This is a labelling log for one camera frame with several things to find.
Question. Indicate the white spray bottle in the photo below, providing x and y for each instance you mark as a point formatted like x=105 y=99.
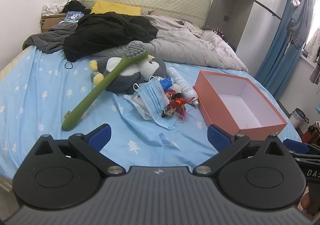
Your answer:
x=187 y=91

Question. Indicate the white waste bin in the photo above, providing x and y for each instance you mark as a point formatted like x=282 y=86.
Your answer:
x=297 y=117

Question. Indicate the cardboard box bedside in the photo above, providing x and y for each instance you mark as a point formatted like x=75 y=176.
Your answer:
x=48 y=21

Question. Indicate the grey duvet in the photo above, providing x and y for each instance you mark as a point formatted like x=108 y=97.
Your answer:
x=179 y=41

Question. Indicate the dark grey blanket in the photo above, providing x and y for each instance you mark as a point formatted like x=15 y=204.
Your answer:
x=52 y=40

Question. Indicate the person's right hand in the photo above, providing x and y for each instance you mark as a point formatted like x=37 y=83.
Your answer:
x=305 y=204

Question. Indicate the blue surgical face mask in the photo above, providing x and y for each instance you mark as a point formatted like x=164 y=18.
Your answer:
x=155 y=100

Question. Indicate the green long-handled back brush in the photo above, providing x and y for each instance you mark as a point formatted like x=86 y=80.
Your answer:
x=134 y=53

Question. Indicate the red foil snack packet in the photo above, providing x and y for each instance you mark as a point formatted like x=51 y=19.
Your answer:
x=176 y=103

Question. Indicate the hanging grey garment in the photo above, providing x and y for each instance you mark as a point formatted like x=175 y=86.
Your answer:
x=300 y=22

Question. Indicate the blue curtain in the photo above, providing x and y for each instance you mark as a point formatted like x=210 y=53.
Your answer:
x=281 y=60

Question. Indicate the grey penguin plush toy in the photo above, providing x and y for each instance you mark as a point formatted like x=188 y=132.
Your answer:
x=136 y=73

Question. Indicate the white tissue cloth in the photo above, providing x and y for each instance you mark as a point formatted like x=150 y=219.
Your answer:
x=138 y=103

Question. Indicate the yellow pillow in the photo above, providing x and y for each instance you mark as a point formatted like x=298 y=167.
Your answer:
x=101 y=6

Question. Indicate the blue snack bag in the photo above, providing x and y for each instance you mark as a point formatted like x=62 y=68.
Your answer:
x=166 y=83

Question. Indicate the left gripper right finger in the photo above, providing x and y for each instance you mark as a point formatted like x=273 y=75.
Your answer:
x=230 y=148

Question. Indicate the black clothing pile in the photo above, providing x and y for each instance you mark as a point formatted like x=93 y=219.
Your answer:
x=97 y=32

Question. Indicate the salmon pink cardboard box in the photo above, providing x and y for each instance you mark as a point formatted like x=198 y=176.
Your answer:
x=236 y=105

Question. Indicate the grey wardrobe cabinet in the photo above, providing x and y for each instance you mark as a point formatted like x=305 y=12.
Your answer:
x=235 y=2

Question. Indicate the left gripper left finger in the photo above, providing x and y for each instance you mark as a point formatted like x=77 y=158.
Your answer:
x=88 y=147

